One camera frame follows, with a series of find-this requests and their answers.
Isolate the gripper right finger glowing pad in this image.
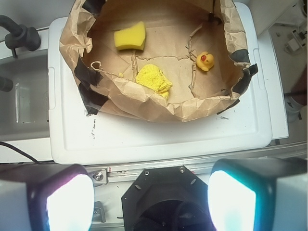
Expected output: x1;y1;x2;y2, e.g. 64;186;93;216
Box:
207;157;308;231

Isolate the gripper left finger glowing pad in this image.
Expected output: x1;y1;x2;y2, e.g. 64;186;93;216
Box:
0;164;94;231

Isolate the yellow green sponge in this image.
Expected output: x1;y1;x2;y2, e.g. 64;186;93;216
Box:
114;21;146;51

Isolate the white sink basin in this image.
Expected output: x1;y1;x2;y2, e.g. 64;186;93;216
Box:
0;50;50;141

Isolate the yellow rubber duck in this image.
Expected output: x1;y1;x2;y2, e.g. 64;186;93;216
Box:
196;51;215;72

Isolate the yellow knitted cloth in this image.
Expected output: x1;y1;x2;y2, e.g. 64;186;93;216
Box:
135;64;173;100

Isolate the brown paper bag tray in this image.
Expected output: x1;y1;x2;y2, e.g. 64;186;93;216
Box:
59;0;258;122

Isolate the black faucet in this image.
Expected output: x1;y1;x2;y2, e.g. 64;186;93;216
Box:
0;15;41;59

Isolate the black cable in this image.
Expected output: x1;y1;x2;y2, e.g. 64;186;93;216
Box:
0;141;43;165

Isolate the black octagonal mount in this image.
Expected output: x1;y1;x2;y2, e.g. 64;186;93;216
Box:
121;166;216;231

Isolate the aluminium frame rail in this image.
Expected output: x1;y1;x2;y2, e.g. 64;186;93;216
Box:
86;141;308;186

